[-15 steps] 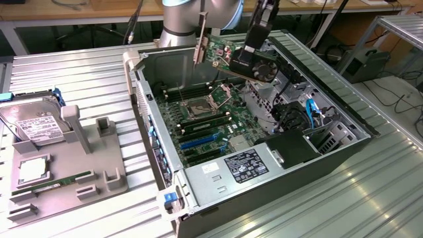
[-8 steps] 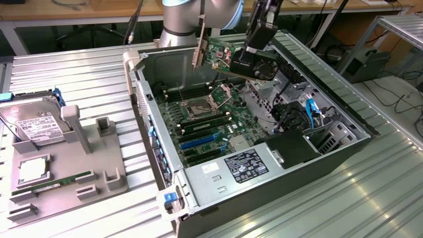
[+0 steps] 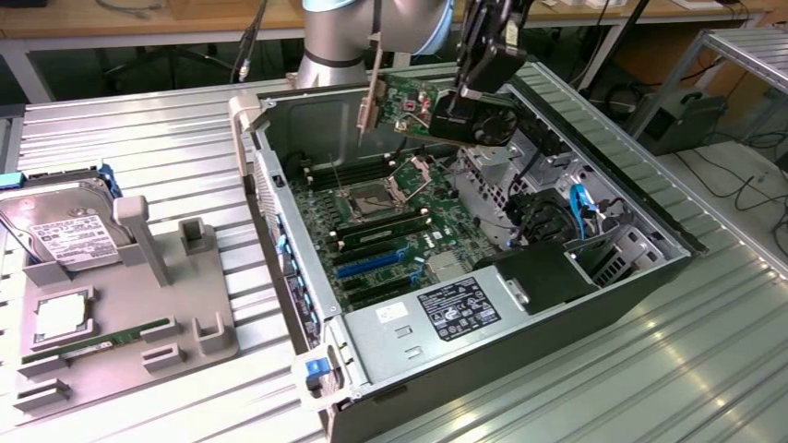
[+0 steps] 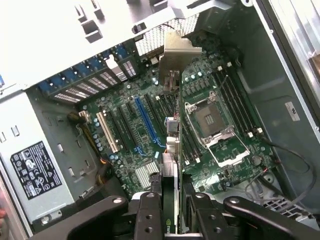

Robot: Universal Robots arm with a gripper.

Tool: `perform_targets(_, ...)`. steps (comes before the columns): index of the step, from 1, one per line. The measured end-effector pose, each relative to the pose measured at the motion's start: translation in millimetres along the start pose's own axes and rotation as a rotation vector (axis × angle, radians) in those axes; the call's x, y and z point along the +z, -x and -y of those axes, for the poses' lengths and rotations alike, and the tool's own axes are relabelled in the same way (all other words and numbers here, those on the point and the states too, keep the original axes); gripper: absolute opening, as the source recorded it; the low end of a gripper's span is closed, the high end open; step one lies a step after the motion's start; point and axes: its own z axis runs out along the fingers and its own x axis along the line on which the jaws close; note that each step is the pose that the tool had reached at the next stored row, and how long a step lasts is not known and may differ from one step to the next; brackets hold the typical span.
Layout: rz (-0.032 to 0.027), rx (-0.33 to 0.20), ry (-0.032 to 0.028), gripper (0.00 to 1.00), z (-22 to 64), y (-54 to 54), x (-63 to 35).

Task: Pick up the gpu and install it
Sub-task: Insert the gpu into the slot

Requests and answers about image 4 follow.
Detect silver chipset heatsink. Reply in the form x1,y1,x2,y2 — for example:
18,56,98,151
134,161,161,190

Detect green motherboard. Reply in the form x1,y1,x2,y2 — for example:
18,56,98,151
76,47,278,198

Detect black RAM slot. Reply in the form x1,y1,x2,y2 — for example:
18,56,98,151
184,117,202,165
213,71,247,138
222,65,257,135
226,62,263,133
181,124,191,166
217,66,253,137

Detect silver disk bay cage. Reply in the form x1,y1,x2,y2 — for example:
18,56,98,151
259,194,315,226

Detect metal socket cover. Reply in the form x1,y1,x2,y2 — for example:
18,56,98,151
203,129,251,169

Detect black expansion slot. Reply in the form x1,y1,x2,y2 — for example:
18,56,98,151
144,94,168,134
107,108,131,152
118,103,139,149

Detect white expansion slot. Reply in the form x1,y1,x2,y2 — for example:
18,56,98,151
95,111,120,154

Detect blue expansion slot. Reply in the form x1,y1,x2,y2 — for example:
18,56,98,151
134,96,163,149

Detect CPU socket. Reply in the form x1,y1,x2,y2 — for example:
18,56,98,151
184,91,235,141

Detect silver power supply with label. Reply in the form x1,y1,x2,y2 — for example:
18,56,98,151
0,88,101,226

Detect open black PC case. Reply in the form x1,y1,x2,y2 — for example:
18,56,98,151
0,0,320,240

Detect long black wire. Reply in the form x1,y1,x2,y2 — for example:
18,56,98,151
258,133,315,202

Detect yellow black power wires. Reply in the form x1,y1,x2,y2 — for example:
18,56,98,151
66,111,112,187

